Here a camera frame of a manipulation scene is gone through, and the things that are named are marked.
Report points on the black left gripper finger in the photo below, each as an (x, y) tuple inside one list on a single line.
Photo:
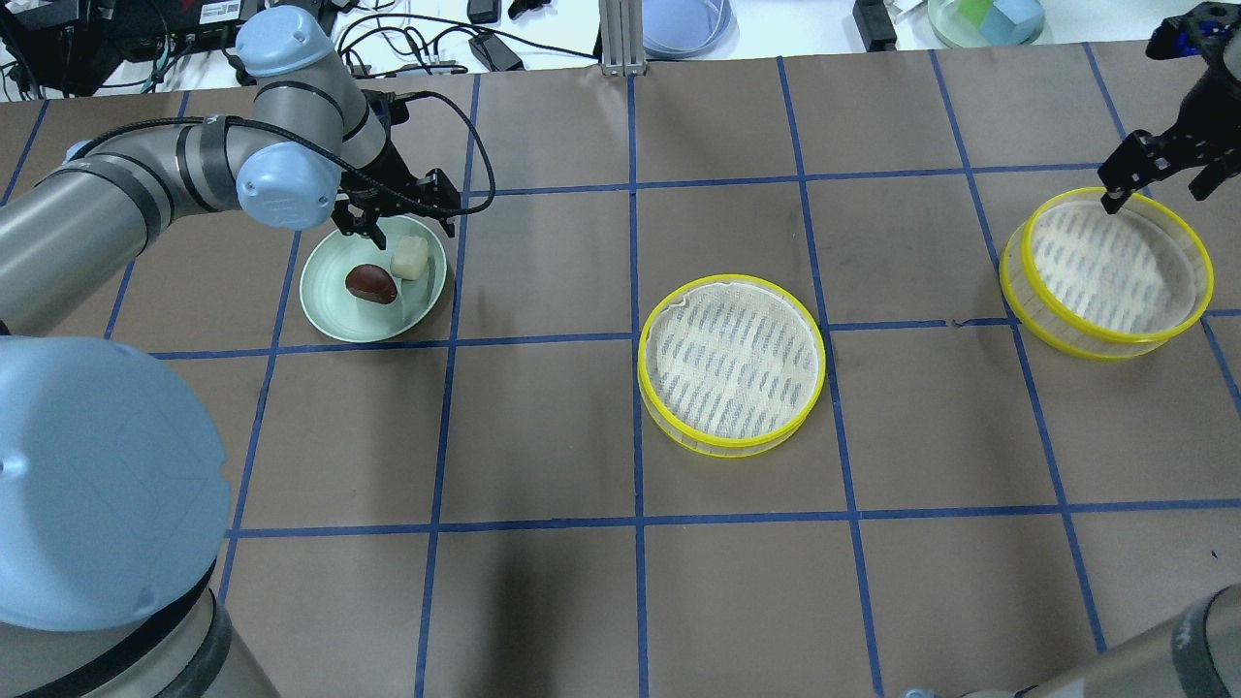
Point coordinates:
[(363, 224), (440, 195)]

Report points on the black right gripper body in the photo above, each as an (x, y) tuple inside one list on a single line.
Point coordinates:
[(1185, 139)]

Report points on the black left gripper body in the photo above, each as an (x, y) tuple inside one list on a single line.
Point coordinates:
[(390, 175)]

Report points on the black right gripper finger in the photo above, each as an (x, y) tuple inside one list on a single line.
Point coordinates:
[(1131, 166), (1213, 175)]

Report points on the white steamed bun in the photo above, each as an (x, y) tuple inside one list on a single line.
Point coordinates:
[(410, 258)]

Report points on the yellow steamer basket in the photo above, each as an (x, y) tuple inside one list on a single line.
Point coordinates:
[(1105, 286), (730, 365)]

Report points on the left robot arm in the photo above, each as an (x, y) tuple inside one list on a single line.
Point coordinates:
[(114, 501)]

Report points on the dark brown bun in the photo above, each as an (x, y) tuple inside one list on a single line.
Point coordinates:
[(372, 283)]

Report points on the light green plate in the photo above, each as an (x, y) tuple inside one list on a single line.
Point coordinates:
[(334, 312)]

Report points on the black power adapter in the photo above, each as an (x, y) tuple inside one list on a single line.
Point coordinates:
[(494, 55)]

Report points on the blue round plate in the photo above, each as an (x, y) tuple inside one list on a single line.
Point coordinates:
[(683, 29)]

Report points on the black device on desk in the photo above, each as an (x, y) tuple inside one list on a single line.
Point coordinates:
[(875, 25)]

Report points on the black electronics box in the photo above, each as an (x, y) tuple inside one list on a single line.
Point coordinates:
[(74, 47)]

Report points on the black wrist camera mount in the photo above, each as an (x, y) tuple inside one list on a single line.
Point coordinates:
[(1205, 30)]

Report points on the aluminium frame post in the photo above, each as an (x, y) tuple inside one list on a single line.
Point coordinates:
[(623, 53)]

